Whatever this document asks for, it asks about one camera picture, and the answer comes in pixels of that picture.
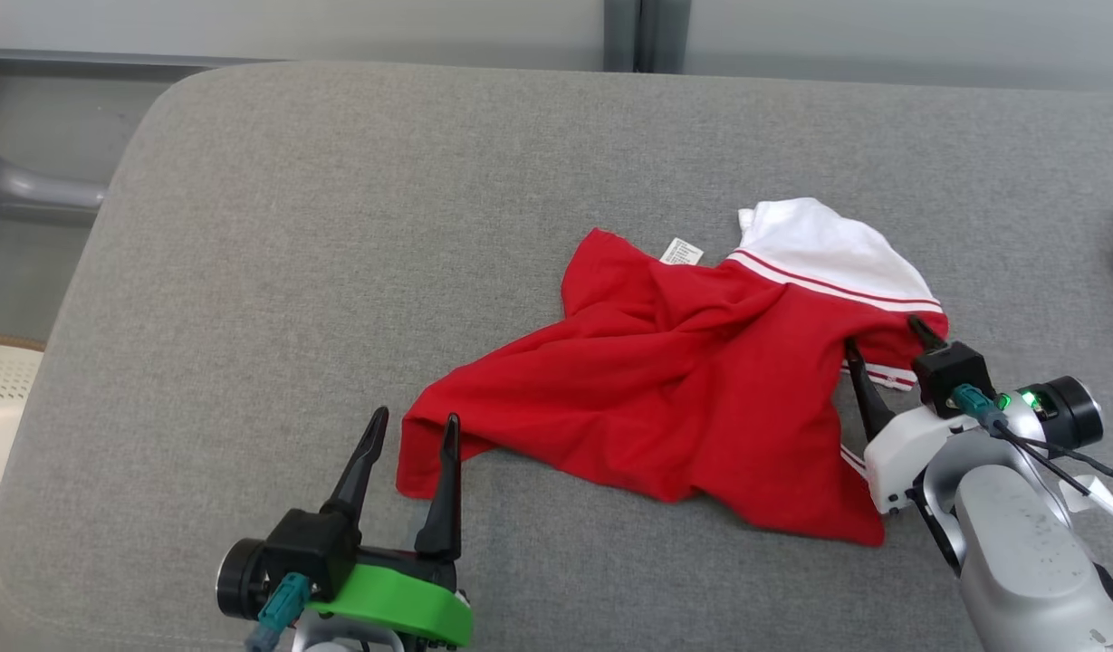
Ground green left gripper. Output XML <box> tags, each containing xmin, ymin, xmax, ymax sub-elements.
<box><xmin>307</xmin><ymin>406</ymin><xmax>474</xmax><ymax>648</ymax></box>

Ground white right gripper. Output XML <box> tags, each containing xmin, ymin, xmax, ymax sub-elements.
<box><xmin>844</xmin><ymin>314</ymin><xmax>964</xmax><ymax>515</ymax></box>

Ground red white jersey shirt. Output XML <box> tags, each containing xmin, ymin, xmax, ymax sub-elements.
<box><xmin>395</xmin><ymin>197</ymin><xmax>949</xmax><ymax>547</ymax></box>

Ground black cable with teal plug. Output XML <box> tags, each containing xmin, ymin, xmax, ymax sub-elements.
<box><xmin>953</xmin><ymin>384</ymin><xmax>1113</xmax><ymax>590</ymax></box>
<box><xmin>245</xmin><ymin>572</ymin><xmax>314</xmax><ymax>652</ymax></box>

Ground white cable label tag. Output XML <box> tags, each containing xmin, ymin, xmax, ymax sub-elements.
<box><xmin>1059</xmin><ymin>473</ymin><xmax>1113</xmax><ymax>519</ymax></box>

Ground grey metal frame post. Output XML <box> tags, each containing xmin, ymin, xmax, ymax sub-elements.
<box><xmin>603</xmin><ymin>0</ymin><xmax>693</xmax><ymax>73</ymax></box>
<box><xmin>0</xmin><ymin>140</ymin><xmax>109</xmax><ymax>227</ymax></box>

